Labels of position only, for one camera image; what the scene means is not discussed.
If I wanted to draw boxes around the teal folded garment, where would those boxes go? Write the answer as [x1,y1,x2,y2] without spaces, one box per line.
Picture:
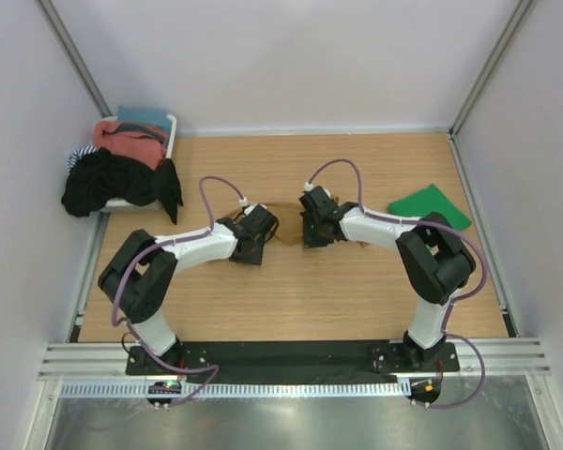
[116,105,171,129]

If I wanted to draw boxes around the slotted cable duct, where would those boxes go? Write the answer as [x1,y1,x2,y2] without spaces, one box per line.
[60,379,411,400]

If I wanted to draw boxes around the black garment over bin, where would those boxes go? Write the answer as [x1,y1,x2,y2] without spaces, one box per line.
[61,148,156,218]

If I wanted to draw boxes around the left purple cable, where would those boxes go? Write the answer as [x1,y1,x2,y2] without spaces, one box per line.
[111,175,250,407]

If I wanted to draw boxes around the green tank top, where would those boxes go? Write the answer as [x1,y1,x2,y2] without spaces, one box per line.
[387,184,472,231]

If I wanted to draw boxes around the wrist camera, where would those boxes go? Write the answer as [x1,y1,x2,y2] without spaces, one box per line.
[303,182,332,198]
[238,197,266,216]

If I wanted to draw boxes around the tan tank top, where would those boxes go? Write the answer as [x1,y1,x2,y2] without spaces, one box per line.
[229,194,372,249]

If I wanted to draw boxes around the striped garment in bin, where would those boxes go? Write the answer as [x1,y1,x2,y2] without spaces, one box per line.
[67,144,98,173]

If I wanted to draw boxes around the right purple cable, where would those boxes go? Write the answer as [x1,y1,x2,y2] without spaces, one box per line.
[304,158,489,408]

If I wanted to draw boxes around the salmon pink garment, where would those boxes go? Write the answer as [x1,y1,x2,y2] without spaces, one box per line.
[92,120,167,170]

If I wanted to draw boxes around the purple cable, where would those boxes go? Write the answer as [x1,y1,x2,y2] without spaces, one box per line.
[304,158,489,408]
[111,175,250,407]

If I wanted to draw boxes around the black tank top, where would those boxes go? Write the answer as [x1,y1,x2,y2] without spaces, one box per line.
[151,158,183,224]

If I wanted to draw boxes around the white laundry bin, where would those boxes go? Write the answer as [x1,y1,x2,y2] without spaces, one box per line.
[98,112,178,214]

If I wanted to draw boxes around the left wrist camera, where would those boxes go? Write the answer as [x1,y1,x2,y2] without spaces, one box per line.
[238,197,266,216]

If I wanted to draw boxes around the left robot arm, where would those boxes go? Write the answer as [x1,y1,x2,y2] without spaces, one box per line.
[98,203,279,375]

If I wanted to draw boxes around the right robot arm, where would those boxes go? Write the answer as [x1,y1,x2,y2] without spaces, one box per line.
[299,183,476,371]

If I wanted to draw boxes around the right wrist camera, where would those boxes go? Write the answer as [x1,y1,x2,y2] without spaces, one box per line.
[303,182,332,198]

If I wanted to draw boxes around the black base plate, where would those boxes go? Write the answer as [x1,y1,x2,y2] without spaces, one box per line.
[124,339,461,407]

